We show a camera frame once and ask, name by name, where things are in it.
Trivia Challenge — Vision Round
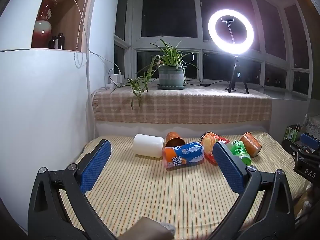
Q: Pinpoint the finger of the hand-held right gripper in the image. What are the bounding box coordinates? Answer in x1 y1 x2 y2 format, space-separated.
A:
299 133 320 154
282 139 304 158

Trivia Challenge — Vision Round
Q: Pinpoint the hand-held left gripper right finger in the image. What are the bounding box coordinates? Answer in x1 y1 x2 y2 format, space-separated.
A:
205 141 296 240

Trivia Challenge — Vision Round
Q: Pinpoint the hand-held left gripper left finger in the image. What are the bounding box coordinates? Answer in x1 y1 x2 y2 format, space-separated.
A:
27 139 116 240

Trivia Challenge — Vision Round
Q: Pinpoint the blue and orange cup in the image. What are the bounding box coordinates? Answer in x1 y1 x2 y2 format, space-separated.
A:
162 142 206 171

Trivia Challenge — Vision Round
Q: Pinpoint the brown paper cup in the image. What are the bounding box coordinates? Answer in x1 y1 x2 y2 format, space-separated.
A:
240 132 262 158

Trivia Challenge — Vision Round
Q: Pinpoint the white plastic cup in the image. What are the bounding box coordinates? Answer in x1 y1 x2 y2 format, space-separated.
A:
133 133 165 158

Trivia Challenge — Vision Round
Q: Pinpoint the orange paper cup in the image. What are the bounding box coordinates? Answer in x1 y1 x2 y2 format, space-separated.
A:
165 131 186 148

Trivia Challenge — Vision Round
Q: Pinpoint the green cardboard box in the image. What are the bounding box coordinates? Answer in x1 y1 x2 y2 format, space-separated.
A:
283 124 304 142

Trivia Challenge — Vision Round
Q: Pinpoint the white lace cloth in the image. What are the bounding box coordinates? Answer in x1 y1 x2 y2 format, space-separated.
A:
304 116 320 136

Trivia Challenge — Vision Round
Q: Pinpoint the green plastic bottle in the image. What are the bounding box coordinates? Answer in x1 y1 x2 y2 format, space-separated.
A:
226 140 252 166

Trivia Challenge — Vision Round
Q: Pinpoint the red orange snack packet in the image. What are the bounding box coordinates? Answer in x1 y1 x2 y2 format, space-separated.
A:
198 131 231 167

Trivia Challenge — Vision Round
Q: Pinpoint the striped bed sheet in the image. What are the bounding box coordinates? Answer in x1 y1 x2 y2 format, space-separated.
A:
57 131 308 240

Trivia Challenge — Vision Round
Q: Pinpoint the checkered sill cloth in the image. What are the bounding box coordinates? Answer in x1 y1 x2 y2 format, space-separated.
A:
92 83 273 125

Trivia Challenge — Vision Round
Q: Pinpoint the brown padded object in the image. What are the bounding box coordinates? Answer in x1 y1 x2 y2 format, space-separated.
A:
117 216 176 240

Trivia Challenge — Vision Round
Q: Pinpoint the black tripod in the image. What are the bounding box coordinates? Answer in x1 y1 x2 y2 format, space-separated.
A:
227 54 250 95

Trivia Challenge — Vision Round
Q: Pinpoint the green pot saucer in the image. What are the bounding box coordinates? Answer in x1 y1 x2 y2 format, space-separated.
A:
157 82 187 90

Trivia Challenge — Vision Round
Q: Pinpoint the green flower pot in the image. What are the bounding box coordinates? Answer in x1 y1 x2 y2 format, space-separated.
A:
158 64 187 87

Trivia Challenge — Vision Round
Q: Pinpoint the spider plant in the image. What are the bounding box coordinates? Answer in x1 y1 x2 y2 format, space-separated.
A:
111 39 208 110

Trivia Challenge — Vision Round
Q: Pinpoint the tall dark bottle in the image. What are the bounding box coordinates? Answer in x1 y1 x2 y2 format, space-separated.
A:
57 32 66 50

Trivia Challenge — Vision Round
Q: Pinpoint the red and white vase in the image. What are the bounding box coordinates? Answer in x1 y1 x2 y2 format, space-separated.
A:
31 0 58 49

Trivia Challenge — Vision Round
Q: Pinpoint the black ring light cable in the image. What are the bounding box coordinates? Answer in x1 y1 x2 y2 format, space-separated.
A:
186 80 229 86

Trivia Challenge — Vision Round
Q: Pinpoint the white charging cable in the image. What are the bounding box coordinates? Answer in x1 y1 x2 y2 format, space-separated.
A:
64 0 121 73

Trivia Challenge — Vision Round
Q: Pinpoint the white bead cord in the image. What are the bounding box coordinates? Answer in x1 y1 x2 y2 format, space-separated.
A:
74 0 94 68

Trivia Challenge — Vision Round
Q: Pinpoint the wooden wall shelf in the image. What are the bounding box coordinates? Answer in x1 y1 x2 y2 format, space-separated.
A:
31 0 95 53

